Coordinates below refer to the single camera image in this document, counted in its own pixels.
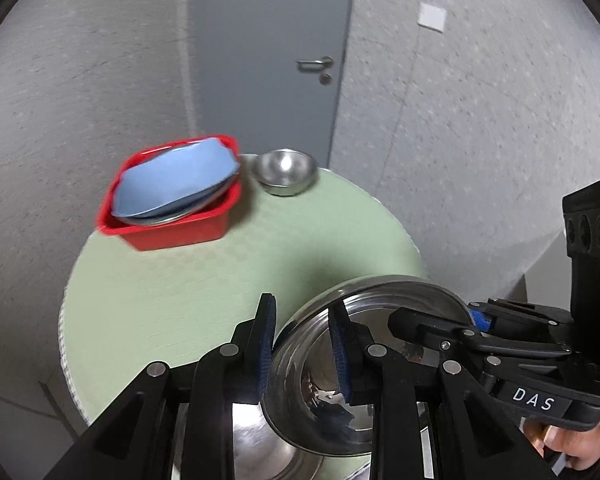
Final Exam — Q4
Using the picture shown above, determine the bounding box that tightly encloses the round steel bowl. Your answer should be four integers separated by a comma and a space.
258, 284, 474, 456

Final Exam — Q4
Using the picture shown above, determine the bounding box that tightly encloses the fluted steel bowl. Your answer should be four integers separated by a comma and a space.
233, 404, 323, 480

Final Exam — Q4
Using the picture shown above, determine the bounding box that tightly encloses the small steel bowl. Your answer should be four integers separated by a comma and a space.
251, 148, 318, 197

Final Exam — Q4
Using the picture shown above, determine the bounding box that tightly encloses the blue plastic plate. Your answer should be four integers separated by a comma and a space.
111, 138, 239, 218

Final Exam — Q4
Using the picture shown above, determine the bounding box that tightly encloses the large steel bowl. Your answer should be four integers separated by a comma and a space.
274, 274, 474, 350

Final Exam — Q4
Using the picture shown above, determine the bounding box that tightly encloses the right hand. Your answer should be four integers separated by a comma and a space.
522, 419, 600, 480

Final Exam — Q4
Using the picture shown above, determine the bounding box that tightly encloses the green checkered table mat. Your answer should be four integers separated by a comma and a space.
59, 170, 425, 422

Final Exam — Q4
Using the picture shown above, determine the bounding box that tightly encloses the red plastic basin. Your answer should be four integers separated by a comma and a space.
96, 134, 242, 252

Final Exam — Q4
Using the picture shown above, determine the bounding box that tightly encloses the door lock cylinder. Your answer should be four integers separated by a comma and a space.
320, 74, 332, 86

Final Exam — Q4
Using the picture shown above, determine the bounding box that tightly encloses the grey door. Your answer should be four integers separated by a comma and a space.
188, 0, 352, 166

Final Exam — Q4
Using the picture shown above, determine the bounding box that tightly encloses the silver door handle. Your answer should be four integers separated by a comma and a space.
296, 56, 334, 73

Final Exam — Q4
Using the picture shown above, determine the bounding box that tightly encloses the white wall switch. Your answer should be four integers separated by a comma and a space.
417, 2, 448, 34

